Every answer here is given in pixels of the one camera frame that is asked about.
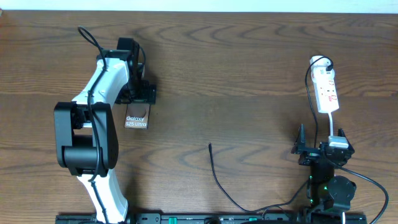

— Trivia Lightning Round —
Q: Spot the black charging cable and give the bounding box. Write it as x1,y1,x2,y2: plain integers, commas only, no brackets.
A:
208,55,335,214

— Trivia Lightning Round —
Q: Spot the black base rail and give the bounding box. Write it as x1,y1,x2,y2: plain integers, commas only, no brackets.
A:
55,212,367,224

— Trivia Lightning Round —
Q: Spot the white power strip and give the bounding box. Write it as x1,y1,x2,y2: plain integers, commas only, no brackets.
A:
311,67,339,114

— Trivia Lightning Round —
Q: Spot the black left camera cable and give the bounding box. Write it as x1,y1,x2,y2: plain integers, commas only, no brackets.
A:
77,26,147,224

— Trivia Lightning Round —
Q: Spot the white USB charger plug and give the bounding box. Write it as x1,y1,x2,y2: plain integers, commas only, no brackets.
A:
310,55,334,72

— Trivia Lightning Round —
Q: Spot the white power strip cord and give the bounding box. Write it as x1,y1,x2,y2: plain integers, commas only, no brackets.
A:
328,111,335,137

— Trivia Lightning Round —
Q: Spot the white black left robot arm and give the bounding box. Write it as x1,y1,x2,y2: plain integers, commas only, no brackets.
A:
53,50,156,223

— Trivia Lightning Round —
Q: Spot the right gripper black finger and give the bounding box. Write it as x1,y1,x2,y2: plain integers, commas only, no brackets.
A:
294,124,306,149
337,128,351,146

